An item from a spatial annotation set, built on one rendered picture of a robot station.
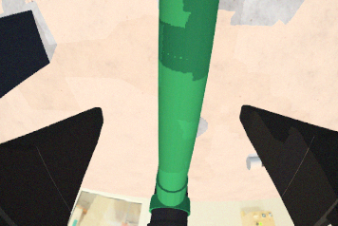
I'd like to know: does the black post with cap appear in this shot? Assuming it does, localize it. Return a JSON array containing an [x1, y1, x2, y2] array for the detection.
[[147, 207, 188, 226]]

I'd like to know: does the long green rod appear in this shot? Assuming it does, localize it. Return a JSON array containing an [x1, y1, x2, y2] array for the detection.
[[158, 0, 219, 191]]

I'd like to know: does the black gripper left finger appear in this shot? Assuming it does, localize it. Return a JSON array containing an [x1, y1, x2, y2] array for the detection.
[[0, 106, 103, 226]]

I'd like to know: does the green clamp band with cup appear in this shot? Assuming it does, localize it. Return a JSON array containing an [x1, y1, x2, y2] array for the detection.
[[149, 173, 191, 216]]

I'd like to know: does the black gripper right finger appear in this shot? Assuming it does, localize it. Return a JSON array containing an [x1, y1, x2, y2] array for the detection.
[[239, 104, 338, 226]]

